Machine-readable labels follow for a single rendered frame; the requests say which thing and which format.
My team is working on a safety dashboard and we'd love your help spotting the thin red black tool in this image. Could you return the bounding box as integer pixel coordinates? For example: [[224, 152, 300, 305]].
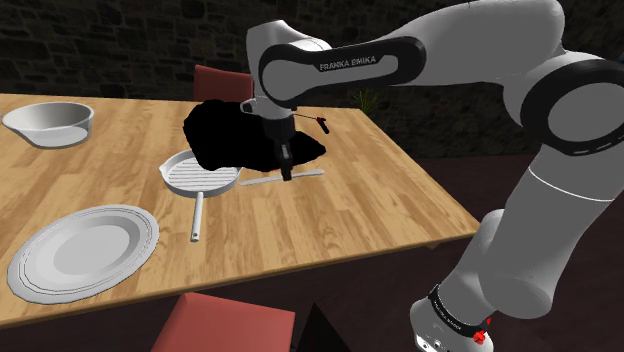
[[293, 112, 332, 136]]

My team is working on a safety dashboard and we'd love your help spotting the white flat knife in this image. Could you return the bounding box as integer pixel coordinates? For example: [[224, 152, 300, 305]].
[[238, 168, 326, 187]]

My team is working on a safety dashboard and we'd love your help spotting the red chair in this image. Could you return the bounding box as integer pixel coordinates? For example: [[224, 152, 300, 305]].
[[192, 64, 255, 103], [150, 291, 297, 352]]

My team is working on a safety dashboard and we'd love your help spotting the green plant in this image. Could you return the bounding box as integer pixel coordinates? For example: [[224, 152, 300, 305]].
[[352, 87, 382, 116]]

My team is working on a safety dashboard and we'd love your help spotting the white grill pan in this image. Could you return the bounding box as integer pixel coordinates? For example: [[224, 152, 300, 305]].
[[158, 148, 244, 243]]

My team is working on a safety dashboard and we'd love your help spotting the wooden table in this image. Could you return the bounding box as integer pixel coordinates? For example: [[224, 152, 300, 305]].
[[0, 93, 482, 331]]

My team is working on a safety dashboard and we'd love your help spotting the white round plate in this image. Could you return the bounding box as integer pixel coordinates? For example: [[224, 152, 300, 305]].
[[6, 204, 161, 306]]

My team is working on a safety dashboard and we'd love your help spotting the white bowl with spout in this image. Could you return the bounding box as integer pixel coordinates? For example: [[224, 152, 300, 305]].
[[1, 101, 95, 149]]

